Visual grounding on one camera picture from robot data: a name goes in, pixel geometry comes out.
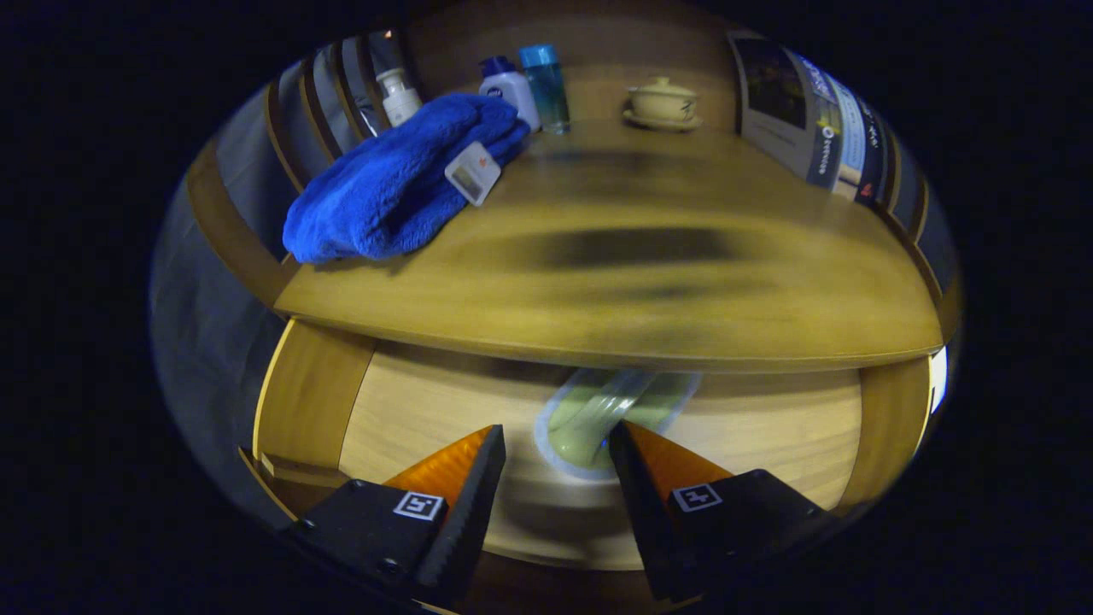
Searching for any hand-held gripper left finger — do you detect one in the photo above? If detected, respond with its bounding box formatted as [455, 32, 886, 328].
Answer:
[282, 425, 506, 612]

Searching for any blue towel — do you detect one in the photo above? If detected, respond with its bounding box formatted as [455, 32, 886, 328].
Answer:
[283, 92, 532, 264]

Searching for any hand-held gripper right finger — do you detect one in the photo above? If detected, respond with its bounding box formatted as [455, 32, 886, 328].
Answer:
[608, 420, 842, 603]

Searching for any white bottle with blue cap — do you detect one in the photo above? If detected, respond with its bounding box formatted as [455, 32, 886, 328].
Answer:
[478, 56, 541, 133]

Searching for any wooden countertop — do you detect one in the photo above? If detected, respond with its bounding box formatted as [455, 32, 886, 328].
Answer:
[273, 120, 944, 372]

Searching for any white pump bottle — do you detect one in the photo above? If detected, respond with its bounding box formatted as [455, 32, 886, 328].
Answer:
[376, 67, 423, 129]

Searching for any white spine book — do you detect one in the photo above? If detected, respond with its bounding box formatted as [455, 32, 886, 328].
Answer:
[833, 73, 868, 202]

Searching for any pale green scrub brush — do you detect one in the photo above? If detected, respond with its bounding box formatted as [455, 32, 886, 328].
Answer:
[534, 369, 703, 482]

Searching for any beige lidded teacup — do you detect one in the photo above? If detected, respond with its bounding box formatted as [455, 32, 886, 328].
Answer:
[622, 77, 704, 132]

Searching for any black spine book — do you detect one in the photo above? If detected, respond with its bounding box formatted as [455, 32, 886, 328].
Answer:
[858, 94, 891, 208]

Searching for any wooden drawer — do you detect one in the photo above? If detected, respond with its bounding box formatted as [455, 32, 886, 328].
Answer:
[239, 320, 936, 612]

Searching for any clear blue bottle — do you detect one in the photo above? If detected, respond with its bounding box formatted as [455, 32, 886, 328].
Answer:
[518, 44, 571, 135]

